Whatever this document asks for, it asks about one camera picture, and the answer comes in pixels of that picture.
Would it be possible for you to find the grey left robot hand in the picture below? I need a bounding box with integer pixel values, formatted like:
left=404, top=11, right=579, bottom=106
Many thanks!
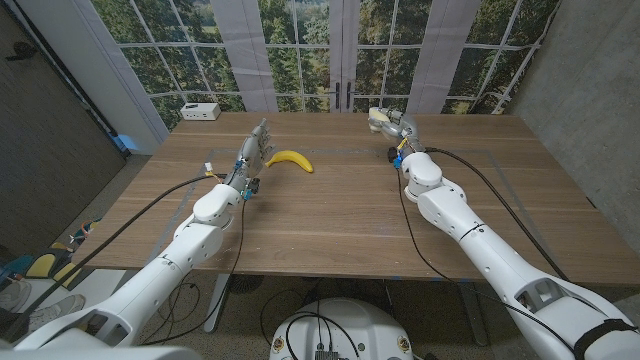
left=227, top=117, right=276, bottom=189

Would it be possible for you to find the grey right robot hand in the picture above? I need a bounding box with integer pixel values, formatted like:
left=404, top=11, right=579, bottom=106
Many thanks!
left=368, top=106, right=426, bottom=154

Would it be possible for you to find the pale yellow sponge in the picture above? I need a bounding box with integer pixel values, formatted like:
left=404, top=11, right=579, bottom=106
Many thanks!
left=368, top=109, right=390, bottom=133

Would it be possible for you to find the yellow toy banana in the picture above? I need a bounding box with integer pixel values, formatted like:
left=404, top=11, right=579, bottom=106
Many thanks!
left=264, top=149, right=315, bottom=174

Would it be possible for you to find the white power box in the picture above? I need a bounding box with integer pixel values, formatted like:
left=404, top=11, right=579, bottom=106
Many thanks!
left=180, top=102, right=222, bottom=122

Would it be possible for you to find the printed window backdrop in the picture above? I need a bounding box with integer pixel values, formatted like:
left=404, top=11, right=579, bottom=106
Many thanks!
left=89, top=0, right=561, bottom=132

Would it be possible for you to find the grey table leg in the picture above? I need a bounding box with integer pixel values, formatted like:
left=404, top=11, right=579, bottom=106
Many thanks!
left=458, top=282, right=491, bottom=348
left=203, top=273, right=232, bottom=334

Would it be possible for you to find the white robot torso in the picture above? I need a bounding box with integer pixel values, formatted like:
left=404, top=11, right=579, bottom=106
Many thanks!
left=268, top=297, right=415, bottom=360

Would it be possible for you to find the yellow teal slipper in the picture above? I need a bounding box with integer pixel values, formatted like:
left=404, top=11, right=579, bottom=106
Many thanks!
left=24, top=252, right=57, bottom=279
left=52, top=261, right=80, bottom=287

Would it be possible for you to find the grey shoe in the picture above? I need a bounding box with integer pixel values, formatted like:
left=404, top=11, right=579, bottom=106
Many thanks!
left=0, top=278, right=32, bottom=312
left=28, top=293, right=87, bottom=327

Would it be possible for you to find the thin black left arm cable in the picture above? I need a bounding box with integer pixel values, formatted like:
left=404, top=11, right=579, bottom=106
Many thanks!
left=142, top=198, right=248, bottom=347

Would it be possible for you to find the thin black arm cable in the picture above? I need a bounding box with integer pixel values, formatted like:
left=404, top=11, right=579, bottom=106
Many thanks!
left=396, top=164, right=579, bottom=354
left=142, top=198, right=248, bottom=347

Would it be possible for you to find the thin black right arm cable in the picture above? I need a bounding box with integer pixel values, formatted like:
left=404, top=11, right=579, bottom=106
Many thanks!
left=396, top=164, right=579, bottom=354

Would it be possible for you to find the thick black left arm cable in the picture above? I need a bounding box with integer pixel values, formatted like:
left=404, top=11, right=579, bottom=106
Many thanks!
left=7, top=173, right=227, bottom=342

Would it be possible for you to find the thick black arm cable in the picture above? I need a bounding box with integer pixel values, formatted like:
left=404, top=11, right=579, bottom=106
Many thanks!
left=423, top=146, right=570, bottom=281
left=7, top=173, right=227, bottom=342

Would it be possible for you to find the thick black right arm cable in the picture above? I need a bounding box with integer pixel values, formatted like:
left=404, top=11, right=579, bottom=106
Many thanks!
left=423, top=146, right=570, bottom=281

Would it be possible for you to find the dark perforated wall panel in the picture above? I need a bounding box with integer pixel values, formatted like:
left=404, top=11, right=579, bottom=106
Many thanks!
left=0, top=0, right=127, bottom=261

